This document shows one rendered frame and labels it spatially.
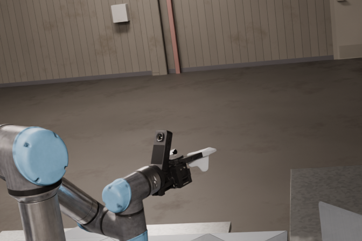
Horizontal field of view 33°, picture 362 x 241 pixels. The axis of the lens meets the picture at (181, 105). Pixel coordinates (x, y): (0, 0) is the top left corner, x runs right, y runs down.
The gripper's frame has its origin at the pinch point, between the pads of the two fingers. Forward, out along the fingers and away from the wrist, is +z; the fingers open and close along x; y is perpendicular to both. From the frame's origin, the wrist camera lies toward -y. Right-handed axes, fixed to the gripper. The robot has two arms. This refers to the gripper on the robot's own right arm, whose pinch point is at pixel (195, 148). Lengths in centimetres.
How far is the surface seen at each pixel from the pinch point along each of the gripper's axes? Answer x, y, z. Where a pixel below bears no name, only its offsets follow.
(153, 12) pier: -644, -61, 701
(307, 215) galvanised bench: 1, 41, 49
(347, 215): 16, 41, 49
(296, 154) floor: -202, 119, 373
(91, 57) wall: -784, -5, 651
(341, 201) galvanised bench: 7, 42, 64
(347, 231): 21, 41, 39
